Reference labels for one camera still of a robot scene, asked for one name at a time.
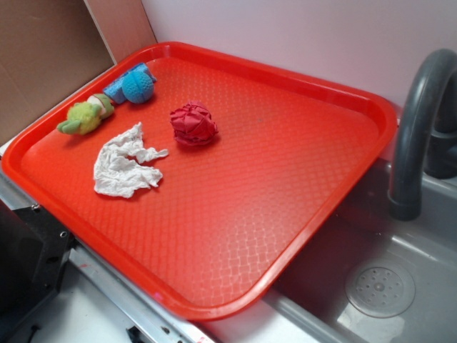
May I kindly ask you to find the brown cardboard panel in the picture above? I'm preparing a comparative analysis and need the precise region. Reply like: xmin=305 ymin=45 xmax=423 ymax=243
xmin=1 ymin=1 xmax=156 ymax=144

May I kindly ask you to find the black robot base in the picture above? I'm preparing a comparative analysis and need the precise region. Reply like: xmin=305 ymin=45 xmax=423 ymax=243
xmin=1 ymin=203 xmax=73 ymax=321

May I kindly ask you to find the crumpled white cloth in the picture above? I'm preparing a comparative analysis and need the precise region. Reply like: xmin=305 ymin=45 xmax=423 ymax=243
xmin=94 ymin=122 xmax=169 ymax=199

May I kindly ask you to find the blue textured ball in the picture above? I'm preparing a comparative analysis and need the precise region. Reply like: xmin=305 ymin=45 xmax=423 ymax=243
xmin=121 ymin=71 xmax=154 ymax=104

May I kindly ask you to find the green plush toy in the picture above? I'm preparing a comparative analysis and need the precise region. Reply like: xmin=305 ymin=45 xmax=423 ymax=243
xmin=56 ymin=94 xmax=114 ymax=135

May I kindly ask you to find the crumpled red cloth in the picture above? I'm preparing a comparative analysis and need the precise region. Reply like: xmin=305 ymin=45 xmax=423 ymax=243
xmin=170 ymin=101 xmax=219 ymax=146

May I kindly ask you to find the blue sponge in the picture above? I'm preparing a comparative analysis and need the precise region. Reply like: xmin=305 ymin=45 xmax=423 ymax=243
xmin=103 ymin=63 xmax=157 ymax=104

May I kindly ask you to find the red plastic tray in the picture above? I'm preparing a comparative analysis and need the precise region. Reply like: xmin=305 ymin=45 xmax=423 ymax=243
xmin=1 ymin=42 xmax=397 ymax=321

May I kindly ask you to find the grey plastic sink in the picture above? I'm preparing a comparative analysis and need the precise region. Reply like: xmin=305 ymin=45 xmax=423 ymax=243
xmin=209 ymin=105 xmax=457 ymax=343

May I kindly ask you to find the grey toy faucet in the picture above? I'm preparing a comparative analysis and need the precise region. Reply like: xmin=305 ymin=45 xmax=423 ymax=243
xmin=388 ymin=49 xmax=456 ymax=221

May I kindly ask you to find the sink drain cover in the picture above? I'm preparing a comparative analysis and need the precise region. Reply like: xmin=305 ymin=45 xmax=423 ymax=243
xmin=345 ymin=259 xmax=416 ymax=319

